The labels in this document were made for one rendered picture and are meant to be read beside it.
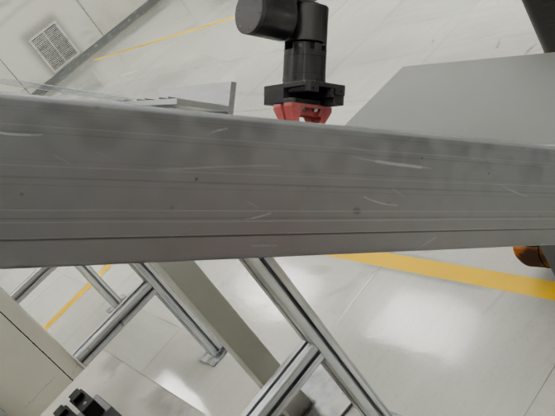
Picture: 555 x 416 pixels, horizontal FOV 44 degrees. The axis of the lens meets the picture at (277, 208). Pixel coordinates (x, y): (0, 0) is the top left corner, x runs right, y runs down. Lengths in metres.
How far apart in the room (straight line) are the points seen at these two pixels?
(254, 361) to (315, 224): 1.21
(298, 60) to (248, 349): 0.77
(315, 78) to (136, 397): 0.46
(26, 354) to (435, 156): 1.54
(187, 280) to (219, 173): 1.11
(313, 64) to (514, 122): 0.28
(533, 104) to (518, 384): 0.65
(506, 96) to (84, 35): 8.14
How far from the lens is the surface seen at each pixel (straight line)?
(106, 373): 0.99
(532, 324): 1.53
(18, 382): 1.84
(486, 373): 1.49
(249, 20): 0.88
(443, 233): 0.38
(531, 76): 1.04
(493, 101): 1.02
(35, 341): 1.82
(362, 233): 0.34
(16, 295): 2.52
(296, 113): 0.89
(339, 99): 0.90
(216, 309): 1.44
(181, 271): 1.38
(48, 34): 8.82
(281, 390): 1.24
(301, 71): 0.90
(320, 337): 1.28
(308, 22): 0.91
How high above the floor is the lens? 1.07
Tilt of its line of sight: 26 degrees down
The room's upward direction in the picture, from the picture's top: 36 degrees counter-clockwise
